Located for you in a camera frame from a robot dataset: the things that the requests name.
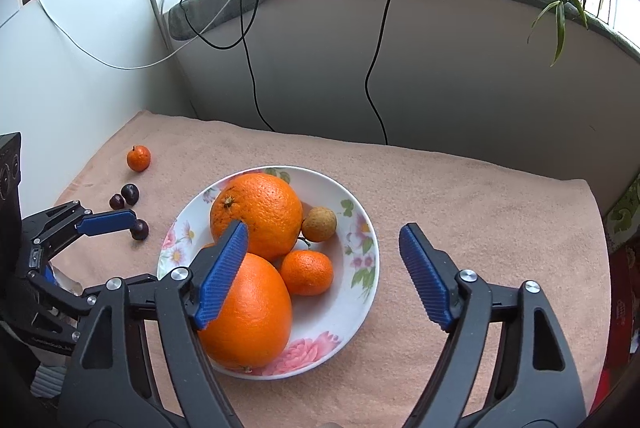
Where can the floral white plate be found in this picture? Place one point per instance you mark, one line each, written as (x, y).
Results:
(323, 325)

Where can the black camera box left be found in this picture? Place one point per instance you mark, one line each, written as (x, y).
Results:
(10, 166)

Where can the large smooth orange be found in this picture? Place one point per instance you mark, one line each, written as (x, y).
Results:
(255, 322)

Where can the dark cherry red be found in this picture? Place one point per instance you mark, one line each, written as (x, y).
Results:
(117, 202)

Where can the dark cherry near longan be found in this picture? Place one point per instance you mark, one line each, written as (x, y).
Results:
(139, 230)

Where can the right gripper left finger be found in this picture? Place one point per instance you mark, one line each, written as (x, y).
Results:
(112, 384)

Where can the pink towel cloth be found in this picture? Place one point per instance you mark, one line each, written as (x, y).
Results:
(506, 225)

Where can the small mandarin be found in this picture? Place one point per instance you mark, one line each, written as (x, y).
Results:
(306, 272)

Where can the mandarin with stem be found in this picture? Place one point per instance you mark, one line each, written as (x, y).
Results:
(139, 158)

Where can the dark cherry large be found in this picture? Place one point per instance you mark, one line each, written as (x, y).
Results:
(130, 193)

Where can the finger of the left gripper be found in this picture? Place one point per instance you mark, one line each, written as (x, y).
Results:
(139, 293)
(56, 228)

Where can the rough orange on plate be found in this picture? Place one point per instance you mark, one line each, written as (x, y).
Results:
(267, 205)

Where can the brown longan fruit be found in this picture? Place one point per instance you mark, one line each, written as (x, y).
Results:
(319, 225)

